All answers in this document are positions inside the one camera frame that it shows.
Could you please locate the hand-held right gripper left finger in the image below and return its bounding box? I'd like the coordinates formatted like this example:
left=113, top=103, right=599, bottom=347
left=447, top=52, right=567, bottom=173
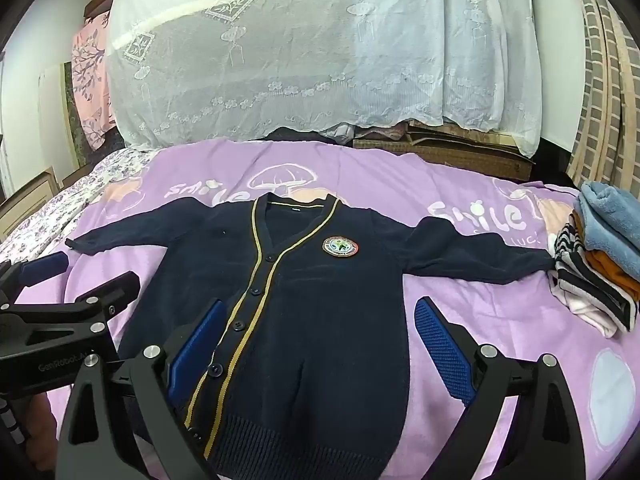
left=52, top=299, right=231, bottom=480

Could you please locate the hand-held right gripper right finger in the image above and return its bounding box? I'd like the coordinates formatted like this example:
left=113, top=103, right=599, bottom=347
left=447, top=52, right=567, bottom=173
left=414, top=296, right=588, bottom=480

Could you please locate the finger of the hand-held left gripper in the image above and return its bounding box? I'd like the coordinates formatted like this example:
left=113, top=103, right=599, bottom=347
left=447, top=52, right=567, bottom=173
left=0, top=271, right=142, bottom=346
left=0, top=252, right=71, bottom=306

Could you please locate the navy knit cardigan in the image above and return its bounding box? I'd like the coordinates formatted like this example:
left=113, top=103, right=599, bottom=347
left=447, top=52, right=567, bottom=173
left=65, top=195, right=558, bottom=480

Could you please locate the person's left hand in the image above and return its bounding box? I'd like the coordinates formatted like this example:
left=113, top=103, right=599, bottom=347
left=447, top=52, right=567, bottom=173
left=27, top=392, right=60, bottom=472

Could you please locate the floral bedsheet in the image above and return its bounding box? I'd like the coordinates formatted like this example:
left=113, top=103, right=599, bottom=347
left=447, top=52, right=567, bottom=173
left=0, top=147, right=161, bottom=261

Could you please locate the dark green panel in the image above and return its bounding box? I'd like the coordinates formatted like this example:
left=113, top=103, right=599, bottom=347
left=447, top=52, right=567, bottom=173
left=60, top=60, right=93, bottom=171

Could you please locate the folded white pink garment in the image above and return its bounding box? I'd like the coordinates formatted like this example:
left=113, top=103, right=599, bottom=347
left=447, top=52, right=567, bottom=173
left=547, top=270, right=623, bottom=338

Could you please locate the folded striped garment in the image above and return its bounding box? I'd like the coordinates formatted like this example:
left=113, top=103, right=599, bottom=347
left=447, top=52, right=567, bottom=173
left=547, top=220, right=636, bottom=333

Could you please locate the white board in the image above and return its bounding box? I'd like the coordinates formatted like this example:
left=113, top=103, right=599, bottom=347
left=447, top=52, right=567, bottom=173
left=37, top=62, right=68, bottom=196

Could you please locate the purple printed blanket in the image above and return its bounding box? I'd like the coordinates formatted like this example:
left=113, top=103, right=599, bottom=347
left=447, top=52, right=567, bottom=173
left=45, top=137, right=640, bottom=480

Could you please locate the folded orange garment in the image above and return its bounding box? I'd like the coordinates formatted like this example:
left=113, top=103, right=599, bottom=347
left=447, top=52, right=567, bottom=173
left=570, top=210, right=640, bottom=291

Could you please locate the brown cardboard box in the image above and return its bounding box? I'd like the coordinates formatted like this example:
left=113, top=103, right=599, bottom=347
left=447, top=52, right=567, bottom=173
left=350, top=120, right=533, bottom=181

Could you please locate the pink floral cloth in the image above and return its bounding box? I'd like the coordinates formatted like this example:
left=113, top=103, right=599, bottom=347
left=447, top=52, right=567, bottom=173
left=71, top=12, right=118, bottom=151

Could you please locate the folded blue fleece garment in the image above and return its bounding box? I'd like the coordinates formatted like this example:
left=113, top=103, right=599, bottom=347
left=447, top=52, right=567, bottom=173
left=572, top=180, right=640, bottom=263

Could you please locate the white lace cloth cover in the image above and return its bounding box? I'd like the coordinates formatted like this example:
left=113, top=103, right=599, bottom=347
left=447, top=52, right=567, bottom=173
left=102, top=0, right=543, bottom=158

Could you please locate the wooden furniture frame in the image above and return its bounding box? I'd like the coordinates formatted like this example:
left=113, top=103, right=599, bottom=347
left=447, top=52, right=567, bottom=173
left=0, top=165, right=66, bottom=241

